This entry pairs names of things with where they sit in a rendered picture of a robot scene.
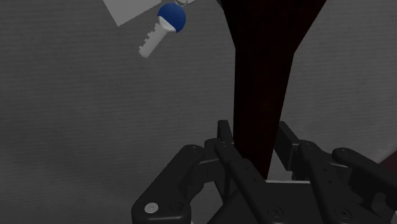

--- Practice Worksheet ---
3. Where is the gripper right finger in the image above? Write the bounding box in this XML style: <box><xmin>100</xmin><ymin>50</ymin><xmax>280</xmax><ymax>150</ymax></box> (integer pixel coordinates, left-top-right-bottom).
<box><xmin>274</xmin><ymin>120</ymin><xmax>397</xmax><ymax>224</ymax></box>

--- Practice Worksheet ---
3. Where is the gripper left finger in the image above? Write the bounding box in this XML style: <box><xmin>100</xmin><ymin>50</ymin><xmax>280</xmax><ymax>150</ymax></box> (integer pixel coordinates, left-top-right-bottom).
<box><xmin>131</xmin><ymin>119</ymin><xmax>268</xmax><ymax>224</ymax></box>

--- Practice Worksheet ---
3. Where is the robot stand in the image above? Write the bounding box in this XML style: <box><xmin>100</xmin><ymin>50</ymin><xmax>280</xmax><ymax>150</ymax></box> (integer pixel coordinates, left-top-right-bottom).
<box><xmin>217</xmin><ymin>0</ymin><xmax>328</xmax><ymax>180</ymax></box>

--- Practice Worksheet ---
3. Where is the key chain with blue-headed key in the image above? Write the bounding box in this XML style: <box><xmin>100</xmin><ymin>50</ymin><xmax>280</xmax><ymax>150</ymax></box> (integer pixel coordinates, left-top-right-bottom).
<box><xmin>102</xmin><ymin>0</ymin><xmax>198</xmax><ymax>60</ymax></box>

